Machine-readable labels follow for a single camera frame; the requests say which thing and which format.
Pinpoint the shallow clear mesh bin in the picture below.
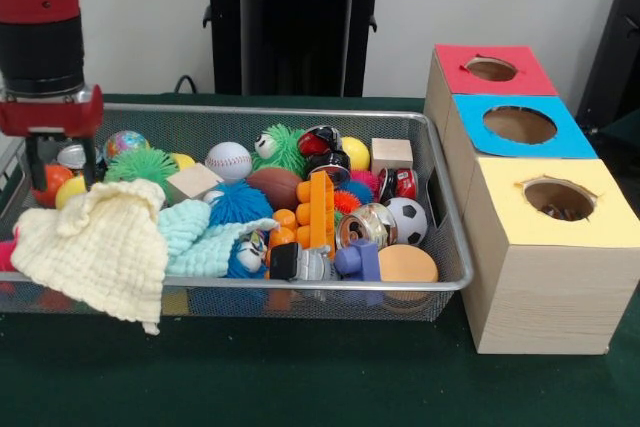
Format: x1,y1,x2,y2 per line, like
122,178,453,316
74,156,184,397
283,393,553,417
0,100,477,323

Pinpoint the yellow ball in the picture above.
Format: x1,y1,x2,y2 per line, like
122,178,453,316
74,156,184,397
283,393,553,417
340,136,372,172

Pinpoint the white toy baseball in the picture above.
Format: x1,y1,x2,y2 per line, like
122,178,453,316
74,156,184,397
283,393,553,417
205,142,254,182

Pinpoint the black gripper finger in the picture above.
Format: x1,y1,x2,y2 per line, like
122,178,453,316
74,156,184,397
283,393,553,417
24,135,49,194
83,133,102,185

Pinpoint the black chair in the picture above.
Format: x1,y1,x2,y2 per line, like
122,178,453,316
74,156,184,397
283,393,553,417
578,0,640,138

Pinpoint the large light green spiky ball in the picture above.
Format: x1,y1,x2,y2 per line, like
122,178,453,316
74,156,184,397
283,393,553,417
104,150,179,188

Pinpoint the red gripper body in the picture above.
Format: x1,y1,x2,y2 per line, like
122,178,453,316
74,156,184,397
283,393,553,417
0,85,104,138

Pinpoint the mint green cloth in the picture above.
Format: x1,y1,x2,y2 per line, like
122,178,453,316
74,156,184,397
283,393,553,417
158,199,281,278

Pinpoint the wooden box with three holes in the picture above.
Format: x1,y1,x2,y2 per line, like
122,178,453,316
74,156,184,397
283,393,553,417
424,44,640,356

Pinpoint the multicolour cartoon print cloth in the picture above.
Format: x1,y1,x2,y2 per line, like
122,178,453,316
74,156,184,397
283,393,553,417
540,203,591,222

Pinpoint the orange red ball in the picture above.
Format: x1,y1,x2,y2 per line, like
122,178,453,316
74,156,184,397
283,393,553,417
32,165,73,208

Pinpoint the cream yellow cloth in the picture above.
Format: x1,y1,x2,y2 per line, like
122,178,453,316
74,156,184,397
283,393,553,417
10,179,169,336

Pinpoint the small wooden cube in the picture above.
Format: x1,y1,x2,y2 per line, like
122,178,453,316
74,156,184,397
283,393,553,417
370,138,414,176

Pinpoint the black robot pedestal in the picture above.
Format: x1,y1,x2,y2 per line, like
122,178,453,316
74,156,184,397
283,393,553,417
193,0,403,98

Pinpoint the orange plastic toy brick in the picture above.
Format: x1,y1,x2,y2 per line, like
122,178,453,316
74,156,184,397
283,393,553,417
268,171,337,253

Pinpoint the peach orange ball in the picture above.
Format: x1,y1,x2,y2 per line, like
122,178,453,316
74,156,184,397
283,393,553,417
378,244,439,284

